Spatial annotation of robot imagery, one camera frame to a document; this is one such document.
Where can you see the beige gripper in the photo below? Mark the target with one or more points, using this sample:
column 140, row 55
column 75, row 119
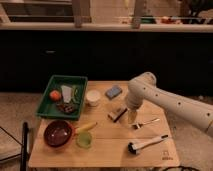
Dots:
column 132, row 114

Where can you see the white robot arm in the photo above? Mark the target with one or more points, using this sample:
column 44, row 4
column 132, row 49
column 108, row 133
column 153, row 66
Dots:
column 143, row 87

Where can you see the white cup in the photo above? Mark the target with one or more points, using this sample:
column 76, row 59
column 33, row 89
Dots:
column 93, row 97

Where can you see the white folded cloth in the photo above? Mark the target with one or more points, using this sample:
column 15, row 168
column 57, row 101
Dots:
column 66, row 93

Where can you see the silver fork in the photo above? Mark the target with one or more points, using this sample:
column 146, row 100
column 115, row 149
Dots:
column 140, row 125

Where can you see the green plastic tray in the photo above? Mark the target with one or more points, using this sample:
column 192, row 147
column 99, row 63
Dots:
column 48, row 109

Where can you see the orange fruit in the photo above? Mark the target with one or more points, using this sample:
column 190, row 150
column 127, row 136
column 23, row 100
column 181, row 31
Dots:
column 55, row 95

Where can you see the dark red bowl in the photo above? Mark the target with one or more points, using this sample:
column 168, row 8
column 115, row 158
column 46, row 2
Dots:
column 57, row 133

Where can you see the green plastic cup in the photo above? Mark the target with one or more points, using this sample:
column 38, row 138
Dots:
column 84, row 140

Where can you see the green chili pepper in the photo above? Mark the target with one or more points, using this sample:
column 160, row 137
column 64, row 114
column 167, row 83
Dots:
column 74, row 95

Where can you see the white handled black brush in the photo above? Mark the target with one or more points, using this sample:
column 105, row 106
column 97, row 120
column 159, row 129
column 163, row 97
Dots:
column 135, row 147

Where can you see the black chair frame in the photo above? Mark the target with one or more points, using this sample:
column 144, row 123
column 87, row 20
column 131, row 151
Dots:
column 24, row 153

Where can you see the blue sponge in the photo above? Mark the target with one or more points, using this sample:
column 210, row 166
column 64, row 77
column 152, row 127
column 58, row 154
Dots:
column 113, row 92

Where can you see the dark brown chocolate cookie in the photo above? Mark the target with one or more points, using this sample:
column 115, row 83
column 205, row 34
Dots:
column 66, row 108

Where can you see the yellow banana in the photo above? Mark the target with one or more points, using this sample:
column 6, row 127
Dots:
column 85, row 127

